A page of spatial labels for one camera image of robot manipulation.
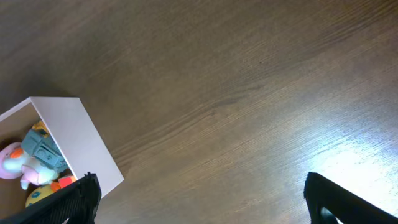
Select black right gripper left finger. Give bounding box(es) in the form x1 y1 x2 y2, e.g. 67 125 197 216
1 172 101 224

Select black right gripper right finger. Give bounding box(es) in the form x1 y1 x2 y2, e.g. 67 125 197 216
303 172 397 224

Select yellow ball blue letters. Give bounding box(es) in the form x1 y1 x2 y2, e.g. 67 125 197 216
25 183 60 207

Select grey yellow toy truck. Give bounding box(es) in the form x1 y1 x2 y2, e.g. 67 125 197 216
21 120 68 173

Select white duck pink hat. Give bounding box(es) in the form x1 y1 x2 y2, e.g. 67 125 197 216
1 142 59 190

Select colourful puzzle cube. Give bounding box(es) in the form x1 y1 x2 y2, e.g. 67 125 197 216
58 175 76 189

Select pink open box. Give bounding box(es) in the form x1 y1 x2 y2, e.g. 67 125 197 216
1 97 124 219

